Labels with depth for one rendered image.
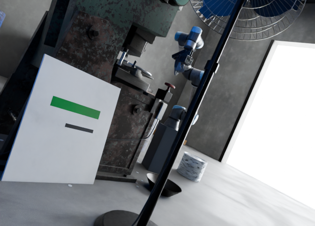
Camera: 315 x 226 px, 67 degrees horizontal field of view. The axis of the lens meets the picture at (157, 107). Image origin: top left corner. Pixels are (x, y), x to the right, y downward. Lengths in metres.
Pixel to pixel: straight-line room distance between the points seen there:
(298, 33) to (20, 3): 5.83
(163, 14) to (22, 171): 1.27
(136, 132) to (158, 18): 0.81
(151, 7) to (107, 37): 0.41
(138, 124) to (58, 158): 0.62
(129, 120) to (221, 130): 4.89
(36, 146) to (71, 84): 0.35
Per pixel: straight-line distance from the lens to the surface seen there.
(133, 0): 1.61
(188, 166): 2.75
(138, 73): 1.60
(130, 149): 1.75
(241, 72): 6.68
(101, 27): 1.40
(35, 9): 4.98
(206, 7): 1.28
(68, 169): 1.40
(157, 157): 2.29
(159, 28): 1.74
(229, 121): 6.33
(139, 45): 1.79
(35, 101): 1.25
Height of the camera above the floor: 0.56
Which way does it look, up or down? level
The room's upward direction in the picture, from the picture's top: 24 degrees clockwise
